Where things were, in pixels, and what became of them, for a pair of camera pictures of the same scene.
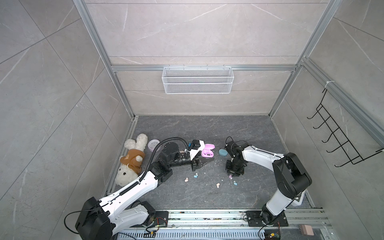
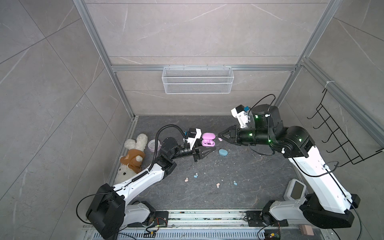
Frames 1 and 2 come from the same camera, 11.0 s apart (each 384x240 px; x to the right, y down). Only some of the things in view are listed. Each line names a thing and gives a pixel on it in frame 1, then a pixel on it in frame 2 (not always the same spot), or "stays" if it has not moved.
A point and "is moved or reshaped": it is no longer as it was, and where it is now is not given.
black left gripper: [201, 162] to [197, 152]
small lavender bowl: [152, 144] stays
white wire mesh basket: [197, 80] stays
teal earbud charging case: [223, 152] stays
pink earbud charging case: [207, 152] is moved or reshaped
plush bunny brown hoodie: [131, 161] stays
